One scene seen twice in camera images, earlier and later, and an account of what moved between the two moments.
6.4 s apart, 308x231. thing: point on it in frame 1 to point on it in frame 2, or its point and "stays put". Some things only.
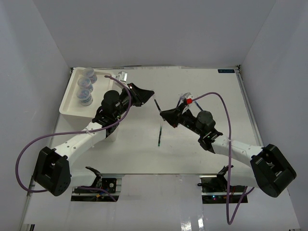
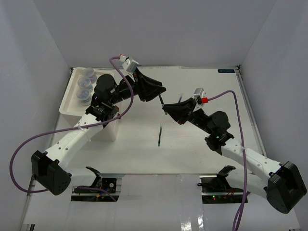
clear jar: (89, 72) stays put
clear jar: (85, 83) stays put
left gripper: (140, 96) to (147, 88)
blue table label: (226, 70) stays put
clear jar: (84, 96) stays put
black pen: (158, 106) to (161, 101)
